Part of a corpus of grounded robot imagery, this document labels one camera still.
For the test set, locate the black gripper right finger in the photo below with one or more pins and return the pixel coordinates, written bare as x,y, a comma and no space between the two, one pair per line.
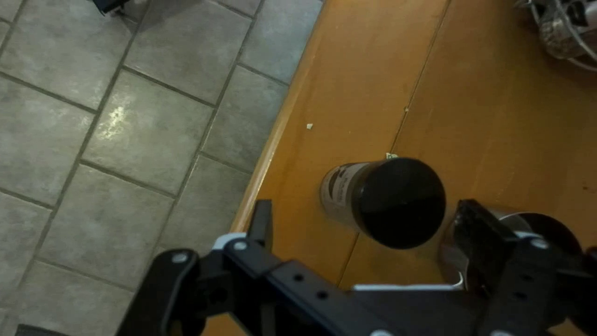
486,240

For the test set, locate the pine wood dresser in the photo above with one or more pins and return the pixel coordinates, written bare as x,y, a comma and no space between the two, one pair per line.
497,124

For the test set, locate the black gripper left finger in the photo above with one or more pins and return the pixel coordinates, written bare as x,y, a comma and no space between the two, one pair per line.
262,225

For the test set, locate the black lid spice jar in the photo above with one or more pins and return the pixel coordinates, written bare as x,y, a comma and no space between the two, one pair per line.
398,202

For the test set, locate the dark grey floor mat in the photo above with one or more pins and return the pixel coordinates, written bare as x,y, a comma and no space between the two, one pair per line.
40,331

